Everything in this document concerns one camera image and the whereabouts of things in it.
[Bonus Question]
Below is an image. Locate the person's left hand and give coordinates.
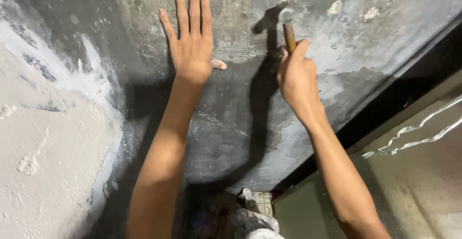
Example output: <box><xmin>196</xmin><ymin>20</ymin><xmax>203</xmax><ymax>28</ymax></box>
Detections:
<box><xmin>159</xmin><ymin>0</ymin><xmax>227</xmax><ymax>85</ymax></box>

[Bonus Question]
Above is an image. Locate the person's right hand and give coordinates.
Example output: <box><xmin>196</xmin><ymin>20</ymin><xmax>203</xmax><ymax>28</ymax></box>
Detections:
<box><xmin>276</xmin><ymin>39</ymin><xmax>326</xmax><ymax>125</ymax></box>

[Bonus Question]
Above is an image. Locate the wooden handled hammer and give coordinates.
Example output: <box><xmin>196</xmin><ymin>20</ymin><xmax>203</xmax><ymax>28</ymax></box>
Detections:
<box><xmin>276</xmin><ymin>1</ymin><xmax>297</xmax><ymax>54</ymax></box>

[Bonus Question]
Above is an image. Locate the clear plastic sheet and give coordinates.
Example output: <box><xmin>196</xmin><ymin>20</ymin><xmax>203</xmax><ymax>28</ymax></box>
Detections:
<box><xmin>362</xmin><ymin>96</ymin><xmax>462</xmax><ymax>159</ymax></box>

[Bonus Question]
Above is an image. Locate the heap of bags and debris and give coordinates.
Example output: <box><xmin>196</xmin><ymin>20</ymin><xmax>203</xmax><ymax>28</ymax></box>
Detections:
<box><xmin>188</xmin><ymin>188</ymin><xmax>286</xmax><ymax>239</ymax></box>

